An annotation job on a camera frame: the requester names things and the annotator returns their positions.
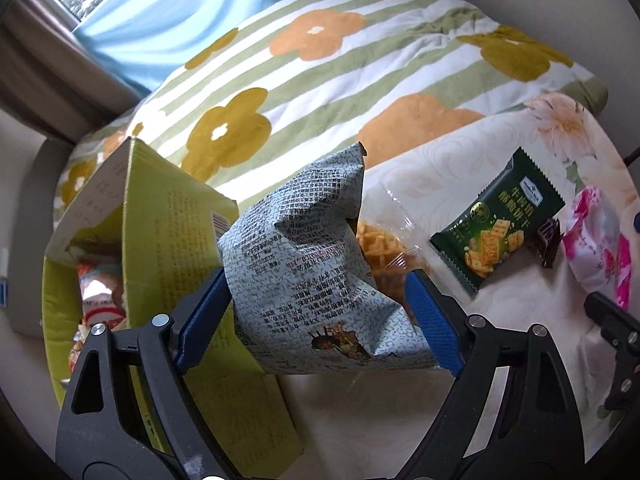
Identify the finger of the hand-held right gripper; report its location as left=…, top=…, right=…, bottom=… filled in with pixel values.
left=584, top=291, right=640, bottom=412

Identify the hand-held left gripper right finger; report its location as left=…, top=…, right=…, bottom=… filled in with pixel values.
left=399, top=269, right=587, bottom=480

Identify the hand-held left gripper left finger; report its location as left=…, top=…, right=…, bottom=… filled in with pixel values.
left=55, top=266, right=242, bottom=480

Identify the yellow-green cardboard box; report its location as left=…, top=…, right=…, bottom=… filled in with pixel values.
left=42, top=136, right=307, bottom=472

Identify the red white snack packet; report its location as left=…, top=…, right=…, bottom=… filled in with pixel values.
left=76, top=259, right=127, bottom=332

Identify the pale blue patterned snack bag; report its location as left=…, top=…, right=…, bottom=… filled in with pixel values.
left=217, top=142, right=442, bottom=377

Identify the cream floral tablecloth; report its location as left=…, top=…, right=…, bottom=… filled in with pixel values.
left=277, top=92, right=640, bottom=480

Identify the clear packet of orange sticks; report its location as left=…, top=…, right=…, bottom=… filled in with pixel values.
left=354, top=180, right=437, bottom=312

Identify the pink flower snack packet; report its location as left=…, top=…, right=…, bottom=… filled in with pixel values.
left=559, top=185, right=634, bottom=312

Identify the dark green cracker packet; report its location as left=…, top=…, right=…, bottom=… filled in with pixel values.
left=428, top=147, right=567, bottom=294

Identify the small dark chocolate packet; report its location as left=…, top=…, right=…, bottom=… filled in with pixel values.
left=532, top=217, right=564, bottom=269

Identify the grey bed headboard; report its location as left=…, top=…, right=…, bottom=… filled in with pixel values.
left=0, top=245, right=53, bottom=342

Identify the striped floral quilt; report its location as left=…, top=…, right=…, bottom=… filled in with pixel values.
left=52, top=0, right=609, bottom=222

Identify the brown curtain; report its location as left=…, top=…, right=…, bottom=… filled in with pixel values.
left=0, top=0, right=152, bottom=142

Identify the light blue cloth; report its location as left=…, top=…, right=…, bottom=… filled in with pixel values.
left=72, top=0, right=312, bottom=99

